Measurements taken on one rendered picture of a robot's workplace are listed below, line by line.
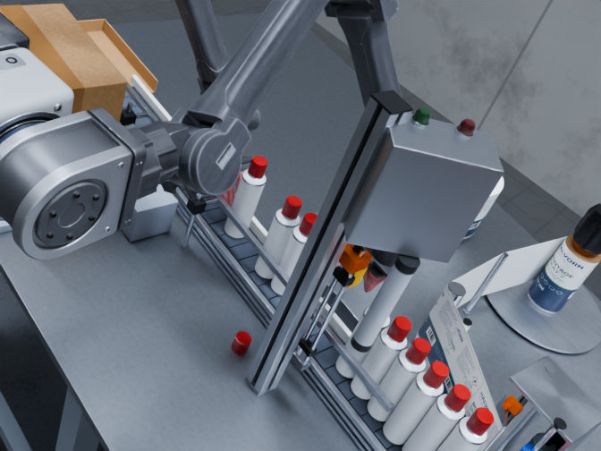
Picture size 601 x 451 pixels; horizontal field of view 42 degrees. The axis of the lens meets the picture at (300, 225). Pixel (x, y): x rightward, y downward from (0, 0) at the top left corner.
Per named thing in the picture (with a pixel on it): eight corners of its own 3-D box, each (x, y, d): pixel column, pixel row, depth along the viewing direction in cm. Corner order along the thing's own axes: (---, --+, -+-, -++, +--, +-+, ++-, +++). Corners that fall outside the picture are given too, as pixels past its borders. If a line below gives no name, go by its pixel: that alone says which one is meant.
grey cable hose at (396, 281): (374, 348, 133) (425, 264, 120) (359, 355, 131) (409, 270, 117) (361, 332, 135) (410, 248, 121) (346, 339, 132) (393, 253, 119)
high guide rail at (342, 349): (392, 410, 141) (394, 405, 140) (387, 412, 140) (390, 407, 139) (111, 66, 191) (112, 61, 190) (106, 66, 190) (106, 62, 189)
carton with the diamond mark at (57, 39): (108, 182, 176) (128, 81, 159) (2, 204, 161) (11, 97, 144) (50, 101, 190) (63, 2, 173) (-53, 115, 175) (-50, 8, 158)
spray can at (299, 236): (298, 293, 165) (330, 224, 152) (279, 300, 161) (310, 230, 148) (283, 276, 167) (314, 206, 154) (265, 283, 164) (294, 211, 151)
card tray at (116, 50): (155, 93, 209) (157, 80, 207) (63, 106, 193) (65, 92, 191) (103, 30, 223) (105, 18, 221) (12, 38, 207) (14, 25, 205)
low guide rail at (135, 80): (408, 411, 149) (412, 404, 148) (403, 412, 148) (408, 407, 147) (133, 80, 199) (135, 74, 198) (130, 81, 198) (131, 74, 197)
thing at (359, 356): (364, 374, 154) (405, 307, 141) (345, 383, 151) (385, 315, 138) (348, 354, 157) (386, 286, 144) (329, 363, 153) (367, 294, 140)
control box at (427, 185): (448, 265, 121) (506, 172, 109) (344, 243, 117) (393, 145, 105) (436, 220, 129) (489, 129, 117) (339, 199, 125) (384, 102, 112)
